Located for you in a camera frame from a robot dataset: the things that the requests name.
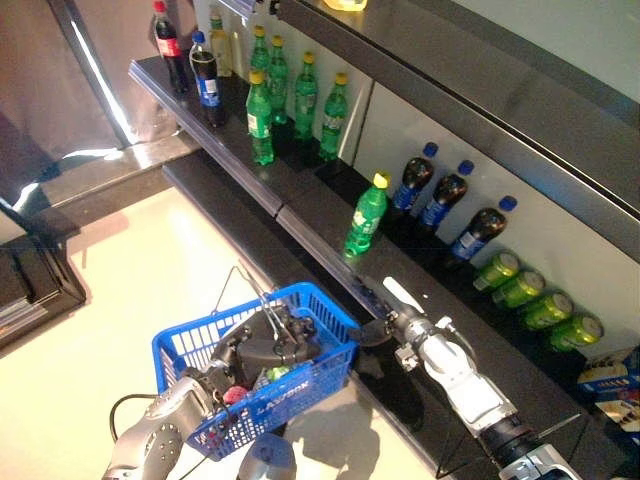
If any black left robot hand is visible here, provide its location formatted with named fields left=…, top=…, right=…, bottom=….
left=209, top=304, right=324, bottom=389

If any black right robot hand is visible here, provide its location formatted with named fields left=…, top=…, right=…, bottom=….
left=347, top=275, right=427, bottom=349

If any dark cola bottle red cap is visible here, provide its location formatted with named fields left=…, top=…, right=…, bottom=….
left=222, top=384, right=250, bottom=407
left=152, top=0, right=192, bottom=97

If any blue plastic shopping basket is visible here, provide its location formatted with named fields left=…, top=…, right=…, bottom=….
left=151, top=264, right=362, bottom=463

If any dark cola bottle blue cap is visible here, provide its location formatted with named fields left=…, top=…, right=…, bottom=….
left=447, top=195, right=519, bottom=264
left=391, top=142, right=441, bottom=214
left=417, top=159, right=476, bottom=232
left=188, top=30, right=229, bottom=129

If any silver left robot leg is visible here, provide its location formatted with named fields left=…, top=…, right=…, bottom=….
left=237, top=432, right=299, bottom=480

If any blue cream cookie box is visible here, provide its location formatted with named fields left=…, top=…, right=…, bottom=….
left=577, top=348, right=640, bottom=397

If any black low display base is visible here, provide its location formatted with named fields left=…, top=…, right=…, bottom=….
left=0, top=234, right=88, bottom=351

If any blue sandwich cookie box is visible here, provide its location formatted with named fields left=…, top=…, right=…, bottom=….
left=594, top=393, right=640, bottom=437

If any small yellow tea bottle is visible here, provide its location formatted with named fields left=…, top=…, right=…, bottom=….
left=207, top=4, right=235, bottom=79

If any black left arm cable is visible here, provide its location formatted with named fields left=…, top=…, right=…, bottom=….
left=108, top=393, right=162, bottom=444

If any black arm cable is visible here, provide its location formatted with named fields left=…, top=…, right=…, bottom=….
left=433, top=412, right=584, bottom=480
left=108, top=393, right=162, bottom=444

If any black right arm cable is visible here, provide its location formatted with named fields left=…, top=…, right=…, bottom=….
left=433, top=412, right=584, bottom=480

